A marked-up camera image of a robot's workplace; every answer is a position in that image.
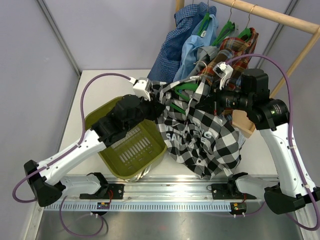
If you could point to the white slotted cable duct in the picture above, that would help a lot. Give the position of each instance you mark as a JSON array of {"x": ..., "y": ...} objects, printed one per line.
[{"x": 119, "y": 206}]

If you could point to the light blue shirt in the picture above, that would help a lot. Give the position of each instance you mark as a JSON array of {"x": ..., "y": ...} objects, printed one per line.
[{"x": 191, "y": 46}]

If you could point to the green hanger of blue shirt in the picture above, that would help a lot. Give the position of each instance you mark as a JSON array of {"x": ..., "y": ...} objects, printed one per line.
[{"x": 204, "y": 23}]

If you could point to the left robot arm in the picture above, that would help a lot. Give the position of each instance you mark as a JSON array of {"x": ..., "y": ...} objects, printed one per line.
[{"x": 122, "y": 132}]

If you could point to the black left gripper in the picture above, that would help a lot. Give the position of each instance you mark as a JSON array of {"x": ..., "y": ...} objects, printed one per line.
[{"x": 155, "y": 107}]

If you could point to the green hanger of plaid shirt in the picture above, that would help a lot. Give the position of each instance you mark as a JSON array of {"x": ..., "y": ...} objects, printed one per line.
[{"x": 246, "y": 34}]

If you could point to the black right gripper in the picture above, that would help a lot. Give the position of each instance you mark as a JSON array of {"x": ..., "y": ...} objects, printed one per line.
[{"x": 213, "y": 102}]

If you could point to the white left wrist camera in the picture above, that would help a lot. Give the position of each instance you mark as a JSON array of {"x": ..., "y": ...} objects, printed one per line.
[{"x": 141, "y": 87}]

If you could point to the dark blue checkered shirt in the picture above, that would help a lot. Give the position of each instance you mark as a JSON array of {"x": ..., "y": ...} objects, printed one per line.
[{"x": 169, "y": 58}]

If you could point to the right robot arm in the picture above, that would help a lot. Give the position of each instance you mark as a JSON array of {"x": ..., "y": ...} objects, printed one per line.
[{"x": 271, "y": 118}]

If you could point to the green hanger of grey shirt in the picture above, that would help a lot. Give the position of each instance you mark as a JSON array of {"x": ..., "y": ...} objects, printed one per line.
[{"x": 228, "y": 28}]

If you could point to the grey shirt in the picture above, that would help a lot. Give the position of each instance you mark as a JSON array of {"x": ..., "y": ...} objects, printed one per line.
[{"x": 200, "y": 60}]

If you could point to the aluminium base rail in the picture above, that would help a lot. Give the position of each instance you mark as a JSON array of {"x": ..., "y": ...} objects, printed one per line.
[{"x": 165, "y": 190}]

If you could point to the black white checkered shirt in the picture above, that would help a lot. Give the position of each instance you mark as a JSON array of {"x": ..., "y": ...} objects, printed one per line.
[{"x": 206, "y": 144}]

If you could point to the red plaid shirt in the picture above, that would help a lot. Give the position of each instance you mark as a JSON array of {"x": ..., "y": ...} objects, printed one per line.
[{"x": 230, "y": 48}]

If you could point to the olive green plastic basket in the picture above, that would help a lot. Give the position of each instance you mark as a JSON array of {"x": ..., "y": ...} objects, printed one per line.
[{"x": 134, "y": 156}]

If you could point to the wooden clothes rack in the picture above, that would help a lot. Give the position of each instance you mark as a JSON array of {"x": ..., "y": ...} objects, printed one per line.
[{"x": 284, "y": 46}]

